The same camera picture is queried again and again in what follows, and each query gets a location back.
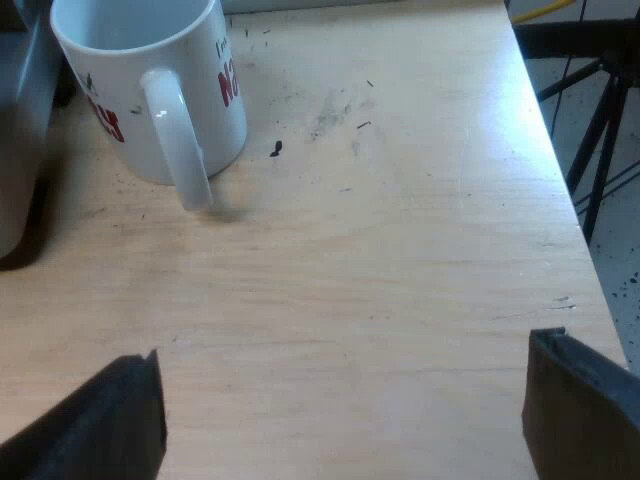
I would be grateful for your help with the steel espresso machine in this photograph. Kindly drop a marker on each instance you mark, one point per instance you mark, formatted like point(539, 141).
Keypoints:
point(25, 150)

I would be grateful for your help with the black tripod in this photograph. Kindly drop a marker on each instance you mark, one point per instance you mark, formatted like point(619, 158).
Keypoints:
point(605, 115)

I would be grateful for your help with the white mug with red and black print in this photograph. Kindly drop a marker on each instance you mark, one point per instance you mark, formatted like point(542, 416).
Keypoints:
point(140, 115)

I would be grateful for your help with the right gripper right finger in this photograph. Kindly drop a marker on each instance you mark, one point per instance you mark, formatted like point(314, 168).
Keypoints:
point(580, 410)

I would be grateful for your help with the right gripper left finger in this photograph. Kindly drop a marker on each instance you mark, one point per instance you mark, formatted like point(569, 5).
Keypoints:
point(100, 425)

